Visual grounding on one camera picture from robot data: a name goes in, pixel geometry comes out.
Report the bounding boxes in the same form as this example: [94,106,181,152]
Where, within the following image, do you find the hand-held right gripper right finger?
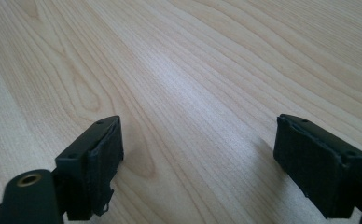
[272,113,362,220]

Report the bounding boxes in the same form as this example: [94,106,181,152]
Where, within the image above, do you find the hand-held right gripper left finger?
[54,115,125,221]

